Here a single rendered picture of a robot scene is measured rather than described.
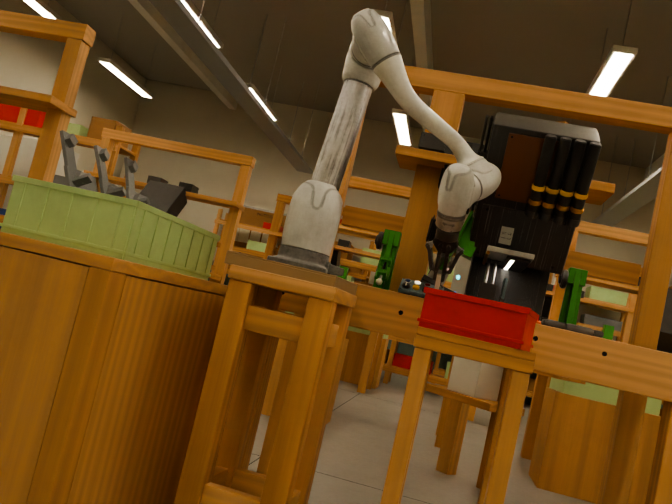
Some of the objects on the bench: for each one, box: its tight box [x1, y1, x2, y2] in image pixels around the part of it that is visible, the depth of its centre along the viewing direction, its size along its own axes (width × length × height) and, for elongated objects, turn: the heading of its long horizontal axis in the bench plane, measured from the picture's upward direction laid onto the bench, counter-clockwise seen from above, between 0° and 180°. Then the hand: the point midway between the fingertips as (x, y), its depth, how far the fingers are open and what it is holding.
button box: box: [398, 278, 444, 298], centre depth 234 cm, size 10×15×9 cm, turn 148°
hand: (438, 280), depth 228 cm, fingers closed
